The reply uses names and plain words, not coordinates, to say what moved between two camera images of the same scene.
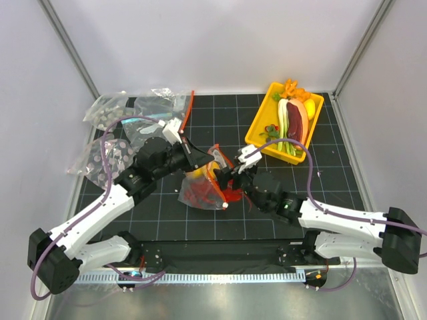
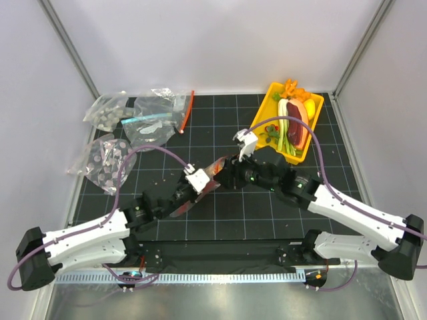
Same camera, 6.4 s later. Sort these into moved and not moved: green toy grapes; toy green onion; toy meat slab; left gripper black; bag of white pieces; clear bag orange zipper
Moved: left gripper black; clear bag orange zipper
Not moved: toy meat slab; green toy grapes; toy green onion; bag of white pieces
